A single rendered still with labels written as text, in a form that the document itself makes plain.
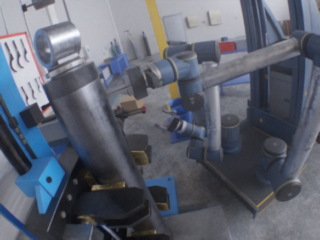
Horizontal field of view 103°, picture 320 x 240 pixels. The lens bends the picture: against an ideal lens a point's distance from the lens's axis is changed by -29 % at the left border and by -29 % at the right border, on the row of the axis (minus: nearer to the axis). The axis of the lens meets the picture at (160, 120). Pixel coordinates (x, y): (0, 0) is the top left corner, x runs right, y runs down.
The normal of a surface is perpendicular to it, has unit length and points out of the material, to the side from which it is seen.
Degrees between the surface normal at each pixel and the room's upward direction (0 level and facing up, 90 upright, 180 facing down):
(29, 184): 90
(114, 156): 90
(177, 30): 90
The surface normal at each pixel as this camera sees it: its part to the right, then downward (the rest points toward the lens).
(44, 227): -0.25, -0.84
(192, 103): -0.13, 0.52
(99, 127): 0.69, 0.20
